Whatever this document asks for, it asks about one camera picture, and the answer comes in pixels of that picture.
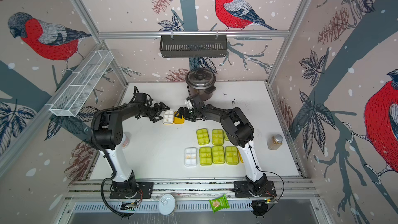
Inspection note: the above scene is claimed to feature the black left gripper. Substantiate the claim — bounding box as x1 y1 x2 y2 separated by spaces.
142 102 170 123

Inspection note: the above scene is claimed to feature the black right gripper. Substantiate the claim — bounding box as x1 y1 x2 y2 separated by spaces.
174 106 199 121

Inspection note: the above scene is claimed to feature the yellow pillbox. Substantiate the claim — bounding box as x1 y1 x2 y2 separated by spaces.
237 149 244 163
162 111 185 125

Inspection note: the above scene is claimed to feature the clear white pillbox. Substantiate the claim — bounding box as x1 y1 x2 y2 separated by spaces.
184 147 198 168

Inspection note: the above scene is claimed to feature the large green pillbox front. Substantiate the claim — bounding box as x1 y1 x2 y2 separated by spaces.
211 146 226 164

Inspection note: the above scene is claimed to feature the small green pillbox front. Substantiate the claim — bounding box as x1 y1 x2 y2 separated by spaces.
223 132 229 141

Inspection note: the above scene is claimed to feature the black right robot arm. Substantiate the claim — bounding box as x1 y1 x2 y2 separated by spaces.
175 95 272 197

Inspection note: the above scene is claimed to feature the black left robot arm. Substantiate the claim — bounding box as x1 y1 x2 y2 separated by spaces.
91 102 170 196

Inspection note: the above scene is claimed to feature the silver rice cooker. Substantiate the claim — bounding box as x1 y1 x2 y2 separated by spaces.
186 68 216 101

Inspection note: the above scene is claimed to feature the small white cup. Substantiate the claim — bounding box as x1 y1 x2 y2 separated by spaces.
121 133 130 149

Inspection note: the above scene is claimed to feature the white round lid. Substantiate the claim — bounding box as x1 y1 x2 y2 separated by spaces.
158 194 176 216

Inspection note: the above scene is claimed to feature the amber glass jar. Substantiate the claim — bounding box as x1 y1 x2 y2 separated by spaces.
267 134 284 150

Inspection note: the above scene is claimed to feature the green snack packet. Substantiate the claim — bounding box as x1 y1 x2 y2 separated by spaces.
209 195 230 213

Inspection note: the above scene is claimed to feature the black hanging wire basket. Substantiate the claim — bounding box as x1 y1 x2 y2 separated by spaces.
160 35 228 58

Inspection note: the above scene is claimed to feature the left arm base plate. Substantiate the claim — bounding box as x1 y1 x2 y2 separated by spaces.
110 181 154 200

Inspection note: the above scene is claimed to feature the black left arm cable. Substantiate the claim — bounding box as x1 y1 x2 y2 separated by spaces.
91 85 150 219

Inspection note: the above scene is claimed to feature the white wire mesh shelf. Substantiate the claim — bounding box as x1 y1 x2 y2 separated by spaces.
49 50 114 117

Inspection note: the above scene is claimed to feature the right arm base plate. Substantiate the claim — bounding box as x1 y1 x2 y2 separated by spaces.
231 180 277 198

